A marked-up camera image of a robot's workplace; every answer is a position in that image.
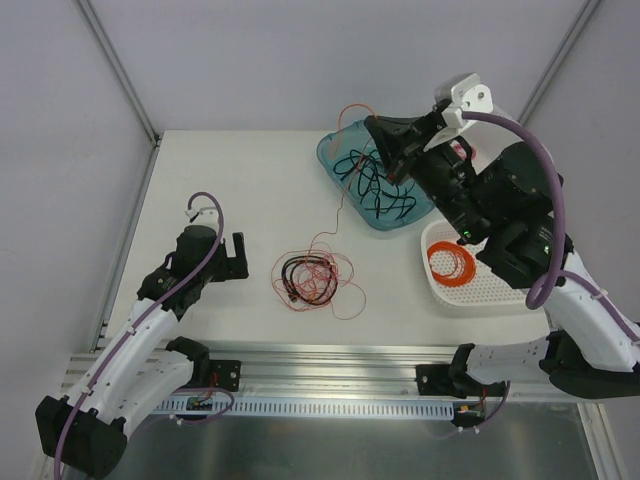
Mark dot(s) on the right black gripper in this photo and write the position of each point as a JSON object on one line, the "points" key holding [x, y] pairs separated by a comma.
{"points": [[409, 146]]}

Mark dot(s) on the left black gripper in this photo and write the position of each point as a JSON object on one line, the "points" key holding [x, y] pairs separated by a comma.
{"points": [[232, 261]]}

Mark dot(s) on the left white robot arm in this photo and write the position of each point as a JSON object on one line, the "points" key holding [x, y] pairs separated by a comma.
{"points": [[89, 426]]}

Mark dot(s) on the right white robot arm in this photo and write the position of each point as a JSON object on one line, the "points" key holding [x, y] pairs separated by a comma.
{"points": [[513, 210]]}

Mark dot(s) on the teal transparent plastic tray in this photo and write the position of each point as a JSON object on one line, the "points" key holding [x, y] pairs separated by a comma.
{"points": [[352, 162]]}

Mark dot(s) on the white perforated plastic basket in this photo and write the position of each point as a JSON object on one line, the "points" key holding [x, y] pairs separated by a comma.
{"points": [[485, 295]]}

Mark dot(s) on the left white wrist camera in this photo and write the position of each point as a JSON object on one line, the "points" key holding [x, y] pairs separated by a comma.
{"points": [[204, 216]]}

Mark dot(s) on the aluminium mounting rail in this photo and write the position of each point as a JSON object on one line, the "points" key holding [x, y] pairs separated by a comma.
{"points": [[328, 371]]}

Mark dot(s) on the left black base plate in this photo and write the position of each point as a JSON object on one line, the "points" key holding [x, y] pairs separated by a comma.
{"points": [[224, 374]]}

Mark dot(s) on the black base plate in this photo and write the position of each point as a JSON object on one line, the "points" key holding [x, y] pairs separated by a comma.
{"points": [[224, 374], [453, 381]]}

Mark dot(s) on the white slotted cable duct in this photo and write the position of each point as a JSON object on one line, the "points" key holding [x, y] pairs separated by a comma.
{"points": [[308, 408]]}

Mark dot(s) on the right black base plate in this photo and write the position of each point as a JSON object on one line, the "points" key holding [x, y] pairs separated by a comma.
{"points": [[453, 381]]}

